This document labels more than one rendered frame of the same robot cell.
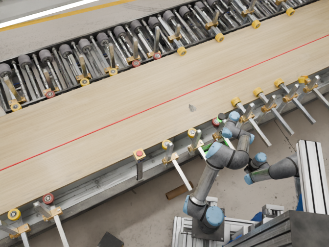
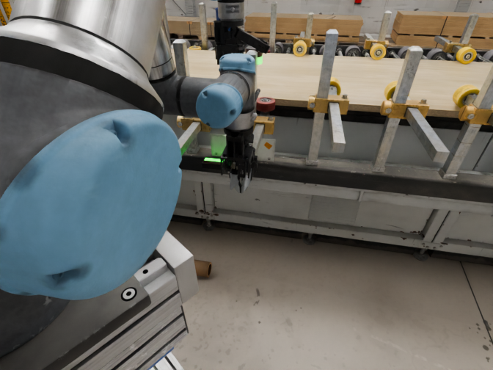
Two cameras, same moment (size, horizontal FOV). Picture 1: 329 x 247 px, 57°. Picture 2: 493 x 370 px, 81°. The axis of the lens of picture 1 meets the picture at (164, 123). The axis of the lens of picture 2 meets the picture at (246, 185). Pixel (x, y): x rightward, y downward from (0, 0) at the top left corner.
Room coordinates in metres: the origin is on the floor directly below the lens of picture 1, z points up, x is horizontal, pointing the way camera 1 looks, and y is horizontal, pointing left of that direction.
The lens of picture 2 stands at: (0.54, -1.20, 1.32)
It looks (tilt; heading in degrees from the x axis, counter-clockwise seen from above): 37 degrees down; 46
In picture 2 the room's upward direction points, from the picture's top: straight up
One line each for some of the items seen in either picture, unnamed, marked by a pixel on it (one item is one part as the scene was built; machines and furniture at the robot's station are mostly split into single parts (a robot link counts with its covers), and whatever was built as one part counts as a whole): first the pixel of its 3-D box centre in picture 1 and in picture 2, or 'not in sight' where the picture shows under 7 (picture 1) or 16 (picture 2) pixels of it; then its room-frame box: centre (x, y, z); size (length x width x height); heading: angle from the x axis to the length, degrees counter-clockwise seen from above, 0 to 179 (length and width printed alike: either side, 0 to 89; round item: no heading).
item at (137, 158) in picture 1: (139, 156); not in sight; (0.83, 0.15, 1.18); 0.07 x 0.07 x 0.08; 35
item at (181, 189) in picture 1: (179, 190); (183, 265); (0.98, -0.26, 0.04); 0.30 x 0.08 x 0.08; 125
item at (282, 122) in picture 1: (274, 111); (414, 116); (1.52, -0.96, 0.95); 0.50 x 0.04 x 0.04; 35
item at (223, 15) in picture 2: not in sight; (231, 11); (1.17, -0.49, 1.23); 0.08 x 0.08 x 0.05
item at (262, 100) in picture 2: (215, 123); (265, 112); (1.37, -0.45, 0.85); 0.08 x 0.08 x 0.11
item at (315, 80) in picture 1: (305, 91); not in sight; (1.84, -1.30, 0.89); 0.03 x 0.03 x 0.48; 35
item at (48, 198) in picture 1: (49, 200); not in sight; (0.52, 0.78, 0.85); 0.08 x 0.08 x 0.11
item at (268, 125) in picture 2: (220, 134); (256, 124); (1.28, -0.50, 0.85); 0.13 x 0.06 x 0.05; 125
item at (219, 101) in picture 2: (265, 171); (215, 99); (0.87, -0.78, 1.12); 0.11 x 0.11 x 0.08; 32
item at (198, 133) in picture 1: (194, 144); (187, 107); (1.12, -0.27, 0.89); 0.03 x 0.03 x 0.48; 35
